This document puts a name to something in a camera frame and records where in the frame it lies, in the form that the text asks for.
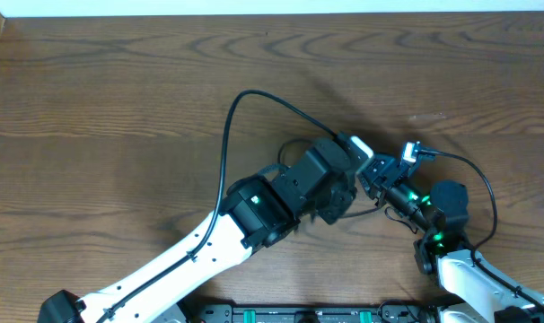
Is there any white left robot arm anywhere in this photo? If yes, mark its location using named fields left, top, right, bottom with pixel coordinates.
left=37, top=170, right=357, bottom=323

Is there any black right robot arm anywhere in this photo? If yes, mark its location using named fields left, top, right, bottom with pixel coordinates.
left=359, top=148, right=544, bottom=322

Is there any left camera cable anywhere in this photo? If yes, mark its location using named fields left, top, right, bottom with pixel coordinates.
left=94, top=89, right=340, bottom=323

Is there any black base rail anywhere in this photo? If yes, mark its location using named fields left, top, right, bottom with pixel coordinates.
left=187, top=301, right=439, bottom=323

